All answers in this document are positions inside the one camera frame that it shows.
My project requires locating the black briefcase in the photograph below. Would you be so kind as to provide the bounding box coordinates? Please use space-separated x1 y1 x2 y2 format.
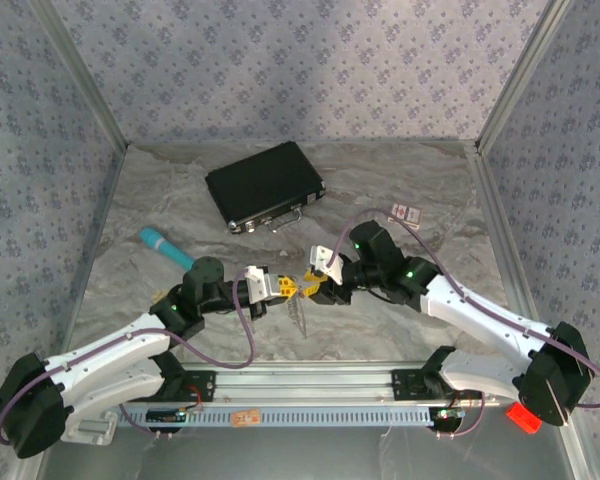
204 142 328 236

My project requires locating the red plastic block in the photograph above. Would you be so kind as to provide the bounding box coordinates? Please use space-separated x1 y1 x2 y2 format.
504 403 543 435

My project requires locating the playing card box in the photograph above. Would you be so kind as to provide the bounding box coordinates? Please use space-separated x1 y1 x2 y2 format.
387 202 424 230

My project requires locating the aluminium frame rail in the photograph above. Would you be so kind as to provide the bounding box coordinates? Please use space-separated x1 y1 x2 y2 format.
463 140 552 351
59 143 130 346

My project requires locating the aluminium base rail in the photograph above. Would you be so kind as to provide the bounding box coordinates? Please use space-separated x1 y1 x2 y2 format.
182 360 521 404

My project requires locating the aluminium clamp bracket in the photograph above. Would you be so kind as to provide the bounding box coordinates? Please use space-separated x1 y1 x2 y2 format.
59 409 119 446

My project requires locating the orange label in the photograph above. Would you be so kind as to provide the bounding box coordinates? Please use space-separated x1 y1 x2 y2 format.
231 409 262 430

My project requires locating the teal cylinder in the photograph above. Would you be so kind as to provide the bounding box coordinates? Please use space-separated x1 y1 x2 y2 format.
139 227 195 269

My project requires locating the aluminium frame post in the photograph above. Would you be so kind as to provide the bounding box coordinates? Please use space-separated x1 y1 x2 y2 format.
29 0 131 149
475 0 577 149

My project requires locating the small circuit board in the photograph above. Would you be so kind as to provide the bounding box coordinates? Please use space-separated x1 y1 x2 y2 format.
431 407 467 425
146 408 190 427

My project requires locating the slotted grey cable duct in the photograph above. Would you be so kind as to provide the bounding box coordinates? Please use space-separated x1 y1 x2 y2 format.
117 403 435 430

